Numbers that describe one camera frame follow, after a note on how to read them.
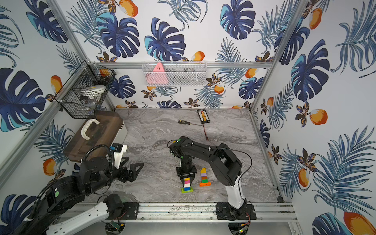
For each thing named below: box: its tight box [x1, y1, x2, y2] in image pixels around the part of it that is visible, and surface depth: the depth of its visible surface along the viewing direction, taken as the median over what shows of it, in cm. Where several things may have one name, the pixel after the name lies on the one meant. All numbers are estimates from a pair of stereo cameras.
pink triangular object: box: [145, 62, 168, 85], surface depth 92 cm
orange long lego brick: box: [199, 181, 212, 188], surface depth 83 cm
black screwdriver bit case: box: [196, 108, 211, 124], surface depth 116 cm
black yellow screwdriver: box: [178, 119, 204, 127], surface depth 112 cm
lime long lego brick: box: [181, 186, 194, 194], surface depth 78 cm
